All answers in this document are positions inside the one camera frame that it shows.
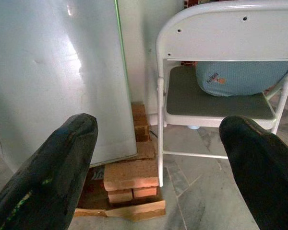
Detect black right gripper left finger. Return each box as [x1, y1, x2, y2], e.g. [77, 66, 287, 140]
[0, 113, 99, 230]

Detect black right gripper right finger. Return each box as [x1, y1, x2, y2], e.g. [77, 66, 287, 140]
[218, 115, 288, 230]

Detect white fridge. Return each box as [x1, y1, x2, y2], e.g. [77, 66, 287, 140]
[0, 0, 138, 173]

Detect small orange brick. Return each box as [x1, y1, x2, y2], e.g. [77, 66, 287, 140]
[108, 189, 133, 204]
[133, 185, 157, 198]

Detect flat wooden plank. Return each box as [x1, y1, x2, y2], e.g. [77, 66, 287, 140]
[74, 200, 166, 223]

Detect light blue dotted cushion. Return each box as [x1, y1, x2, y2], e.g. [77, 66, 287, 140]
[195, 60, 288, 97]

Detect white metal folding chair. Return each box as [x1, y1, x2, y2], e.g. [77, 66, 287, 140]
[155, 0, 288, 187]

